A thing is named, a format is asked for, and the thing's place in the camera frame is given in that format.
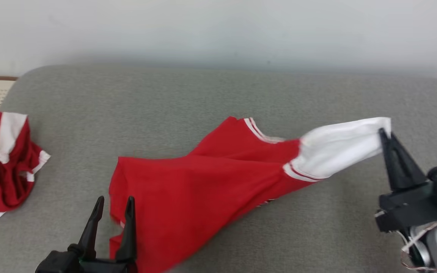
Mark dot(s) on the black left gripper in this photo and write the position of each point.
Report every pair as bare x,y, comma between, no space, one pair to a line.
108,267

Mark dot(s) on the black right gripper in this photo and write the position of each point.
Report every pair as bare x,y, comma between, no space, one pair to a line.
408,208

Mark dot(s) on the red Bulls shirt white sleeves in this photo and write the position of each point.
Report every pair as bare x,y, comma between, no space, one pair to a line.
203,189

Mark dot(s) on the red shorts white stripe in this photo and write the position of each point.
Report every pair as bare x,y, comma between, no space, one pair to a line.
10,170

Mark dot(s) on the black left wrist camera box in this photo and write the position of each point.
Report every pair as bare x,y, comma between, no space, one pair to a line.
57,263

